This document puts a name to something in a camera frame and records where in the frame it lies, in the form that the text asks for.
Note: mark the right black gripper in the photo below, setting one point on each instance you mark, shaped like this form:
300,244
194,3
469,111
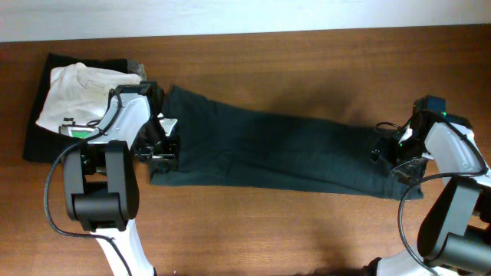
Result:
393,160

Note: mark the dark green t-shirt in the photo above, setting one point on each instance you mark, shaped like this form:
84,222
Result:
223,145

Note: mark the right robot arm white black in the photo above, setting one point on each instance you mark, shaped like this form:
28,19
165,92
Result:
434,144

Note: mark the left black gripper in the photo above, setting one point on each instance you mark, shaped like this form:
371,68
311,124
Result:
160,154

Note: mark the folded black garment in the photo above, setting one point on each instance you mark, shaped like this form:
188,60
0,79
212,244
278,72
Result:
41,145

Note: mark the folded white t-shirt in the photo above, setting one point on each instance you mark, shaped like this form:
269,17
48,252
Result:
78,97

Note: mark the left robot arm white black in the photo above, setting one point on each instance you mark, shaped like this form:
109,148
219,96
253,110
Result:
100,184

